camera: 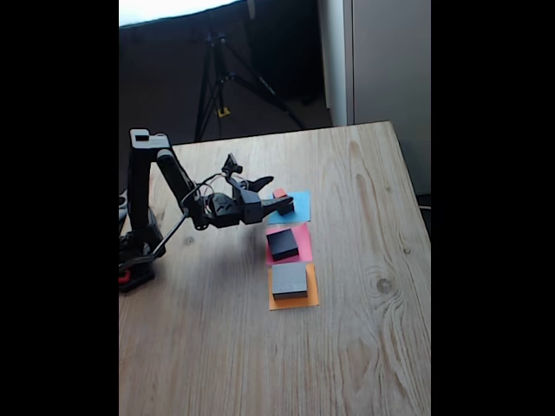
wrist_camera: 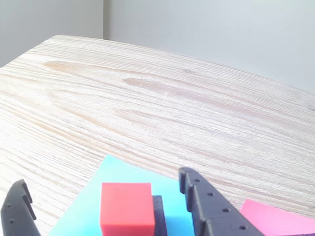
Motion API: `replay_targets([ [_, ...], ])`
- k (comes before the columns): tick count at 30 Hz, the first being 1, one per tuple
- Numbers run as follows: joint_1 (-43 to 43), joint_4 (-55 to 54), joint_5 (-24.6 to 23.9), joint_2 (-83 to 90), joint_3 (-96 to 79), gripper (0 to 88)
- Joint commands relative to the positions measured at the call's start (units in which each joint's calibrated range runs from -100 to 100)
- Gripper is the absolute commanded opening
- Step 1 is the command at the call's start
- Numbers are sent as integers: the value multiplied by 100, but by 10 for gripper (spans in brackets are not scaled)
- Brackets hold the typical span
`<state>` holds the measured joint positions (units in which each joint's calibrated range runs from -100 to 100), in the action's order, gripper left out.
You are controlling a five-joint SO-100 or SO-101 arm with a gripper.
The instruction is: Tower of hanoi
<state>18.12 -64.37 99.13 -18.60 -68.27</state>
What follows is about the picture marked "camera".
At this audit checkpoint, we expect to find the medium dark foam block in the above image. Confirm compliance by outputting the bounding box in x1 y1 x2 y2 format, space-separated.
265 228 301 263

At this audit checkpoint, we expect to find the large grey foam block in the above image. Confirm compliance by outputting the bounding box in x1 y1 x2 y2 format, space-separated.
271 262 310 302

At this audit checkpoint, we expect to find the blue paper sheet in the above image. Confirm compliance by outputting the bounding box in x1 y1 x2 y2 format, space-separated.
267 189 312 225

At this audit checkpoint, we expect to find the pink paper sheet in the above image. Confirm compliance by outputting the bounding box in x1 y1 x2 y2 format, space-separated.
264 223 313 266

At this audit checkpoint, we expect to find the orange paper sheet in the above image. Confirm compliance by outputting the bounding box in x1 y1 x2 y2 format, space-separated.
268 263 320 312

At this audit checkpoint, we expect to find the black tripod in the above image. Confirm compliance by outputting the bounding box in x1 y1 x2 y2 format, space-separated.
193 25 308 142

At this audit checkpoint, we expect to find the red and black table clamp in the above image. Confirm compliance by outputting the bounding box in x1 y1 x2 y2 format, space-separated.
119 264 156 294

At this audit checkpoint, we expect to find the white cabinet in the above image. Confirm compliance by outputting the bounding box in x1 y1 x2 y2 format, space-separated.
318 0 432 196

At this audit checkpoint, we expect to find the black cable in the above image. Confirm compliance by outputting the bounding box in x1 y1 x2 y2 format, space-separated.
151 172 226 257

